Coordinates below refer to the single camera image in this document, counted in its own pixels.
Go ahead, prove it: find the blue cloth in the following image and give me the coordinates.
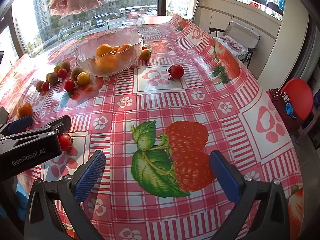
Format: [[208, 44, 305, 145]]
[[15, 180, 29, 218]]

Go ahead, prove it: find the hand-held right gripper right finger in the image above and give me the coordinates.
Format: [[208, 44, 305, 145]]
[[209, 150, 292, 240]]

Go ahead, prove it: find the red plastic chair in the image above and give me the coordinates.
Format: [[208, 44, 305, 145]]
[[280, 78, 314, 130]]

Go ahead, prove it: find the grey folding chair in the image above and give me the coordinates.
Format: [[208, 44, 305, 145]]
[[209, 21, 260, 68]]

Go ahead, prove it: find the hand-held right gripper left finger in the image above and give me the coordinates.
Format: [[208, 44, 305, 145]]
[[24, 150, 107, 240]]

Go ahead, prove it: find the red cherry tomato with stem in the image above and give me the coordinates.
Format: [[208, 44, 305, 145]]
[[167, 64, 185, 81]]

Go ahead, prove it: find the red checkered strawberry tablecloth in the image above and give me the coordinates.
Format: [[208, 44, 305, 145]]
[[0, 14, 304, 240]]

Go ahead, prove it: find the printed chair cushion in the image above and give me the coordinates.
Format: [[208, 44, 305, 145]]
[[214, 35, 247, 60]]

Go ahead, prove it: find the white pole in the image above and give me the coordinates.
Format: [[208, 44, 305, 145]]
[[192, 0, 203, 20]]

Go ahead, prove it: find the dark red clothing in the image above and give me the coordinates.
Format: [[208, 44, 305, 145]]
[[266, 88, 304, 137]]

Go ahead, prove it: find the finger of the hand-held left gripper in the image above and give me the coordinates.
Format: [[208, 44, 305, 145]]
[[0, 106, 34, 140], [0, 115, 72, 141]]

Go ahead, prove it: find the clear glass bowl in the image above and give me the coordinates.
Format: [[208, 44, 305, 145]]
[[74, 27, 144, 77]]

